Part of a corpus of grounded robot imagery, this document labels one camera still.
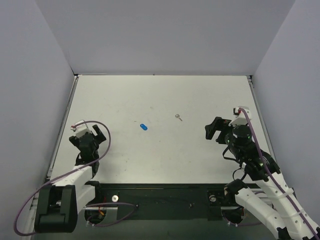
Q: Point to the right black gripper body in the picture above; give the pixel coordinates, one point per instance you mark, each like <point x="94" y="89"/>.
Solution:
<point x="220" y="128"/>

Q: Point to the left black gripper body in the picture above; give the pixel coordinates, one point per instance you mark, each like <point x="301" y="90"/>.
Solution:
<point x="88" y="136"/>

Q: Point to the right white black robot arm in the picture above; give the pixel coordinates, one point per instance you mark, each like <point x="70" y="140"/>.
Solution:
<point x="285" y="217"/>

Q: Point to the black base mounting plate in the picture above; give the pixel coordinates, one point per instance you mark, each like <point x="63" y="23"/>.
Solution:
<point x="174" y="201"/>

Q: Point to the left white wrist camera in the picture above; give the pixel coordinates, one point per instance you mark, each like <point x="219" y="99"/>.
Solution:
<point x="80" y="128"/>

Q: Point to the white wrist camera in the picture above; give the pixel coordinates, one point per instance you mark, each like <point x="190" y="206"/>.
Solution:
<point x="240" y="113"/>
<point x="80" y="128"/>

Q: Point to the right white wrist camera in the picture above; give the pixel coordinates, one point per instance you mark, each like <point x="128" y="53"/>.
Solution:
<point x="240" y="113"/>

